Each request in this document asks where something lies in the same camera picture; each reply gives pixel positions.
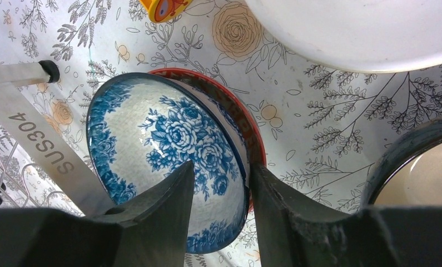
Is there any blue white zigzag bowl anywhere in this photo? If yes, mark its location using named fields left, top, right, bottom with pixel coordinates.
left=140, top=68, right=266, bottom=206

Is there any floral tablecloth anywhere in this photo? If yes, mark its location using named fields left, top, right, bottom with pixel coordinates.
left=0, top=1, right=442, bottom=266

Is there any small yellow object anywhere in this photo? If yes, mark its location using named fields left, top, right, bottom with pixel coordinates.
left=139, top=0, right=192, bottom=23

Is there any orange bowl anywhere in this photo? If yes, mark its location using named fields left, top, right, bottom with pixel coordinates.
left=247, top=0, right=442, bottom=73

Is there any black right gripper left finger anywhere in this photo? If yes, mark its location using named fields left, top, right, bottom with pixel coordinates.
left=0, top=161, right=195, bottom=266

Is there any steel two-tier dish rack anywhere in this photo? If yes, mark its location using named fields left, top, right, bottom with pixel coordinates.
left=0, top=60, right=115, bottom=216

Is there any white blue floral bowl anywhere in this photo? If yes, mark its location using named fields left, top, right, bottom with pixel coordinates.
left=86, top=72, right=250, bottom=254

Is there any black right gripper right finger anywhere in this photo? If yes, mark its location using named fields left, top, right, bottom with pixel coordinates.
left=250, top=164, right=442, bottom=266

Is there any teal blue bowl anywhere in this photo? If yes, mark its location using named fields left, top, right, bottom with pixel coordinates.
left=360, top=116, right=442, bottom=207

